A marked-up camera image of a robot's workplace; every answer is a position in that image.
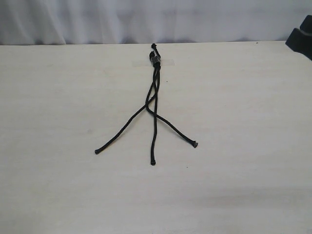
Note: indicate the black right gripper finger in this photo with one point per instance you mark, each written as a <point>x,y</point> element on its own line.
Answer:
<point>306,25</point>
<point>301,42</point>

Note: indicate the clear tape strip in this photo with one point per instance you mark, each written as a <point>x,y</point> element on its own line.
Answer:
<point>147,63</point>

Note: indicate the white curtain backdrop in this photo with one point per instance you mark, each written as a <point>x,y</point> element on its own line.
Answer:
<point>27,22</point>

